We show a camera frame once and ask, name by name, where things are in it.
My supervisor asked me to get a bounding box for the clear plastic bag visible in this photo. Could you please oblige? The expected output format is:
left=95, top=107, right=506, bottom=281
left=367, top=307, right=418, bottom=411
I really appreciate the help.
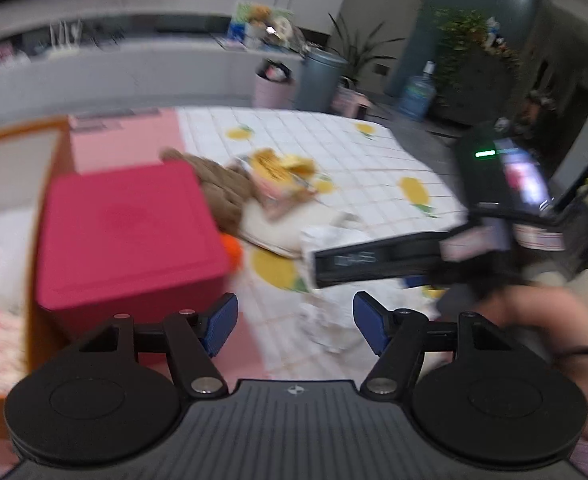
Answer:
left=298, top=225, right=442, bottom=359

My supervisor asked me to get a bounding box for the bushy plant on cabinet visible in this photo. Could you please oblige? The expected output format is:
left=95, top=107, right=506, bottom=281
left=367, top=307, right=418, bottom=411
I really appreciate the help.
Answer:
left=431, top=7, right=505, bottom=91

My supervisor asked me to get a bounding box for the blue water jug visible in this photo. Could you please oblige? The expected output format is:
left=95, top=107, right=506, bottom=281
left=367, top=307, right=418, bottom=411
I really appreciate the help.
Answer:
left=398, top=61, right=437, bottom=122

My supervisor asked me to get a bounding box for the lilac basket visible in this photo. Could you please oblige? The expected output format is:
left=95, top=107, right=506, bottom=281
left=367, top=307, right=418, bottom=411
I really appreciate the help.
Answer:
left=331, top=85, right=358, bottom=115

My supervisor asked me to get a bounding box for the checked lemon print tablecloth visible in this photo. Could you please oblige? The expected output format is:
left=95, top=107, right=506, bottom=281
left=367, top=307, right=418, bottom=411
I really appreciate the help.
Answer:
left=176, top=106, right=470, bottom=381

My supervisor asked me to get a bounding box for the black wrist band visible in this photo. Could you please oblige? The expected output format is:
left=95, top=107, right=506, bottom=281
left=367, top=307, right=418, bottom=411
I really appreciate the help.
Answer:
left=553, top=344, right=588, bottom=362

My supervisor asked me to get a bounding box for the orange cardboard box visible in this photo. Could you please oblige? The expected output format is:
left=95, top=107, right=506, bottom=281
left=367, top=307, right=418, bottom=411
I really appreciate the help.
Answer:
left=0, top=116, right=77, bottom=461

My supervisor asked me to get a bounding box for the tall leafy floor plant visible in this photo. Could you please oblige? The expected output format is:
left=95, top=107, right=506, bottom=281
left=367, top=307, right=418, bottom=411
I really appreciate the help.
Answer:
left=326, top=12, right=405, bottom=91

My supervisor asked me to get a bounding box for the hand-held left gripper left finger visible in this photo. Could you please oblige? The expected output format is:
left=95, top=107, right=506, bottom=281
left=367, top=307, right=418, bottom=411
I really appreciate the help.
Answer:
left=76, top=292, right=239, bottom=399

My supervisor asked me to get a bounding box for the red box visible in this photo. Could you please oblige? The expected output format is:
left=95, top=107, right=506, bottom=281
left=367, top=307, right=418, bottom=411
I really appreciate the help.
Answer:
left=35, top=161, right=232, bottom=341

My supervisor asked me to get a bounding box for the dark cabinet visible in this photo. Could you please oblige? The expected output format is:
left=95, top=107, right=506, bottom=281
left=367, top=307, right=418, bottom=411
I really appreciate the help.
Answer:
left=436, top=45, right=523, bottom=126

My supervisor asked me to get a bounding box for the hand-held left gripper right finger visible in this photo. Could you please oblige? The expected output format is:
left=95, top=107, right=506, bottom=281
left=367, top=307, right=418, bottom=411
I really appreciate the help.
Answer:
left=352, top=291, right=517, bottom=395

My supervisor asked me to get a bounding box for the person's right hand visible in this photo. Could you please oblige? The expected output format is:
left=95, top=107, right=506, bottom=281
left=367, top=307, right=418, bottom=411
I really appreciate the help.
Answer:
left=495, top=288, right=588, bottom=359

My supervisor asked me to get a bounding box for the white router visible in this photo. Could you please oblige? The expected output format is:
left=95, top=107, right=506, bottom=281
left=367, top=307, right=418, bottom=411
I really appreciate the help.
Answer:
left=49, top=20, right=83, bottom=52

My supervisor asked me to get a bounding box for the brown cloth glove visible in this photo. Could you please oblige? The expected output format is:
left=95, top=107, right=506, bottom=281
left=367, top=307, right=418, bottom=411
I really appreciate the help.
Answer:
left=161, top=149, right=257, bottom=233

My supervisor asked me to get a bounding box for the pink mat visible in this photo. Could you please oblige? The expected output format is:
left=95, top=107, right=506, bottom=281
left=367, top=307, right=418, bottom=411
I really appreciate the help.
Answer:
left=66, top=108, right=275, bottom=381

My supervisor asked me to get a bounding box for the orange soft ball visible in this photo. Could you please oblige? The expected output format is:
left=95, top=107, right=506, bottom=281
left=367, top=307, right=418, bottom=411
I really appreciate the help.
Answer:
left=221, top=234, right=245, bottom=274

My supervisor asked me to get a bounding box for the yellow snack packet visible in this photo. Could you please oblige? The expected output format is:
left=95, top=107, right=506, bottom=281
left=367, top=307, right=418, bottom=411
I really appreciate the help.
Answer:
left=231, top=149, right=333, bottom=221

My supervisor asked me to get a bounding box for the colourful picture board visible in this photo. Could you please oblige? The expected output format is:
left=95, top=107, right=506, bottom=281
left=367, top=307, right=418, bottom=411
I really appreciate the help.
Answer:
left=226, top=0, right=295, bottom=51

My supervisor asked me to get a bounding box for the grey trash can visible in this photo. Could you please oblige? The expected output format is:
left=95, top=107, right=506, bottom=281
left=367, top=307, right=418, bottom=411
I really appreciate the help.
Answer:
left=296, top=47, right=350, bottom=113

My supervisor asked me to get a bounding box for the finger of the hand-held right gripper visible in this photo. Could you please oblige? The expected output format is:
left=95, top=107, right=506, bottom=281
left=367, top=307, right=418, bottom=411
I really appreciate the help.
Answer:
left=312, top=231, right=447, bottom=289

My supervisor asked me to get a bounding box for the pink waste bin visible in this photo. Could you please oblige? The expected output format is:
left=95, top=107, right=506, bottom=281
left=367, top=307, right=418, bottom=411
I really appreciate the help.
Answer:
left=253, top=59, right=297, bottom=109

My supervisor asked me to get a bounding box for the white marble tv console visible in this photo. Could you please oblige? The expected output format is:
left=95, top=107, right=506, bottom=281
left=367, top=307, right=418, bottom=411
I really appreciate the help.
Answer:
left=0, top=10, right=305, bottom=131

